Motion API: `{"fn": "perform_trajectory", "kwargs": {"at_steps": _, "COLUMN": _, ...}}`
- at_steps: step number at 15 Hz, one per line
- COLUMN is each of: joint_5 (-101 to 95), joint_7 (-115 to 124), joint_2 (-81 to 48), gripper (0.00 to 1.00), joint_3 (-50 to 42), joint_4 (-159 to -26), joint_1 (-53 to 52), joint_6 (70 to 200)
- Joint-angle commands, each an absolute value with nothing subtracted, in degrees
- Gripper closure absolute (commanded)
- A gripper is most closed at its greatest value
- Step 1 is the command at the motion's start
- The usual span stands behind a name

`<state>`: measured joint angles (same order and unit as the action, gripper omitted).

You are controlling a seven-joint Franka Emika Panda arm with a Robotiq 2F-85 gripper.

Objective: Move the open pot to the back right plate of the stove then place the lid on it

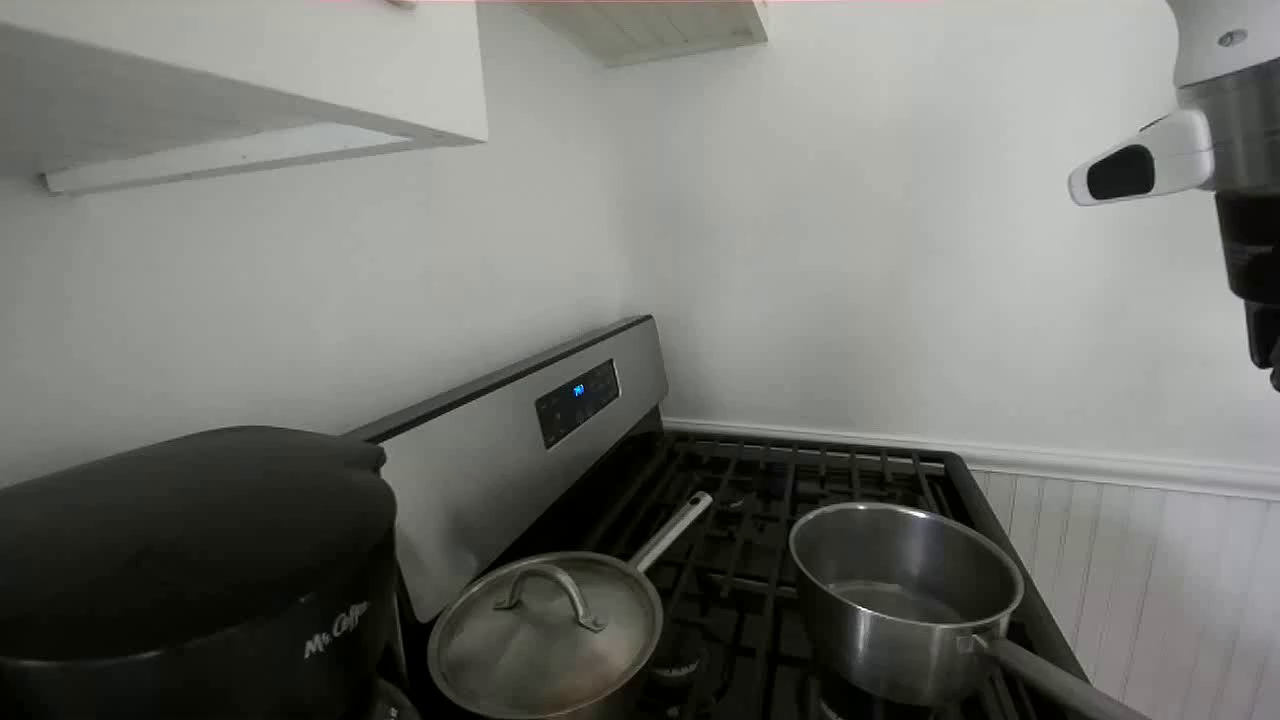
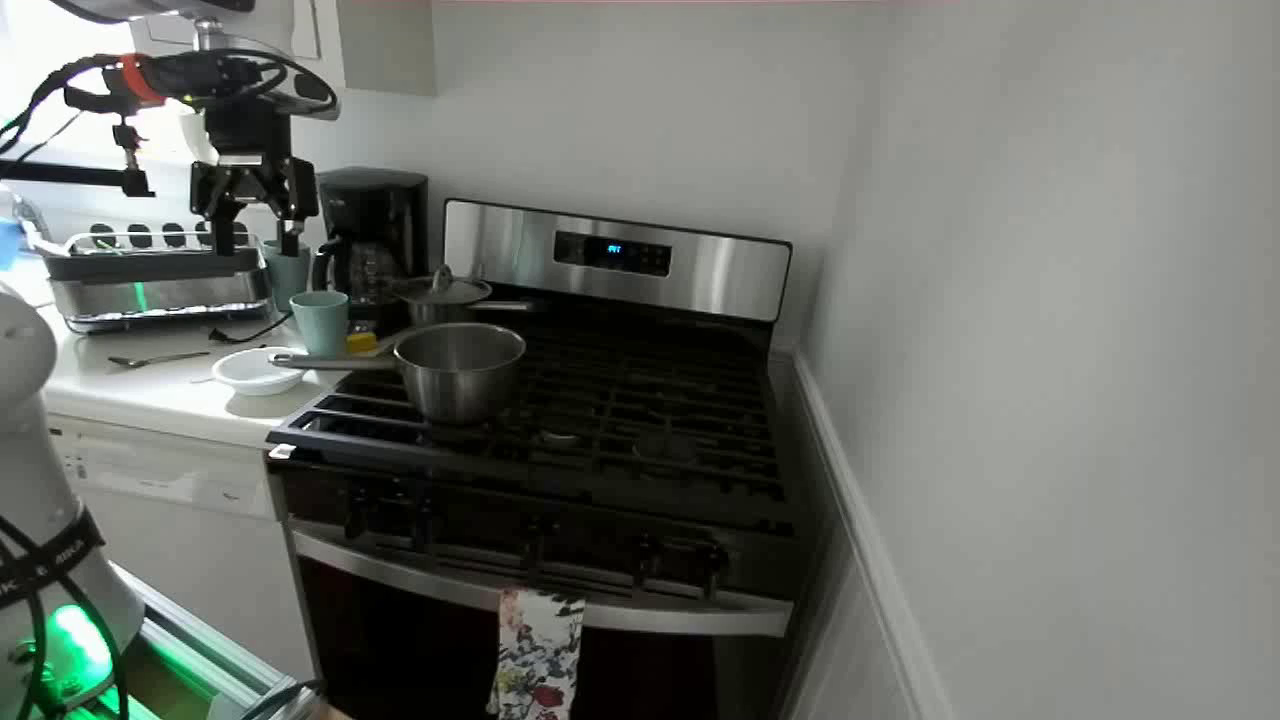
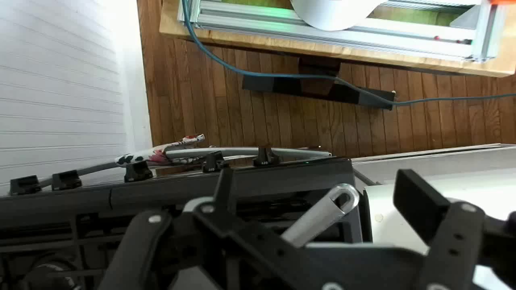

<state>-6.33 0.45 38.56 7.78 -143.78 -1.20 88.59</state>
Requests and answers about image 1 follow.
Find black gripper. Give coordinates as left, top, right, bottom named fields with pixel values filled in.
left=1212, top=191, right=1280, bottom=393

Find stainless gas stove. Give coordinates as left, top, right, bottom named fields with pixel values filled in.
left=347, top=312, right=1115, bottom=720

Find white range hood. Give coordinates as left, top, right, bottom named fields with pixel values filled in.
left=517, top=0, right=771, bottom=74

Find black coffee maker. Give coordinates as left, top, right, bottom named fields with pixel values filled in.
left=0, top=425, right=400, bottom=720

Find steel saucepan with long handle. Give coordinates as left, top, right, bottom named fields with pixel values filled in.
left=554, top=487, right=717, bottom=720

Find white wall cabinet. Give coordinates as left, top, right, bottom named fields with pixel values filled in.
left=0, top=0, right=491, bottom=200

